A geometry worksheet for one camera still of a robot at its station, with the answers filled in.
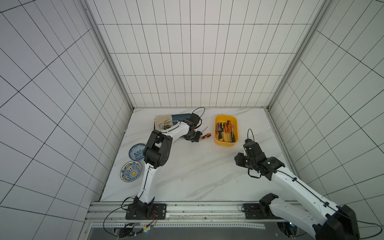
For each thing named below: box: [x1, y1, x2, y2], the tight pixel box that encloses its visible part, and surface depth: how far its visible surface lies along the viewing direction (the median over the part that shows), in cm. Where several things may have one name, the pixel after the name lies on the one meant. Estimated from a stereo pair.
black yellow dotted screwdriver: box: [231, 123, 236, 143], surface depth 103 cm
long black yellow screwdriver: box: [218, 123, 223, 142], surface depth 106 cm
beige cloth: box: [154, 114, 174, 131], surface depth 113 cm
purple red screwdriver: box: [215, 122, 219, 139], surface depth 107 cm
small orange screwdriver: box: [200, 126, 212, 140], surface depth 103 cm
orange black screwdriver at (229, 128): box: [226, 120, 232, 143], surface depth 108 cm
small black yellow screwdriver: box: [220, 122, 225, 142], surface depth 108 cm
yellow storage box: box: [214, 115, 239, 147], surface depth 106 cm
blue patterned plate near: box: [120, 160, 143, 183], surface depth 86 cm
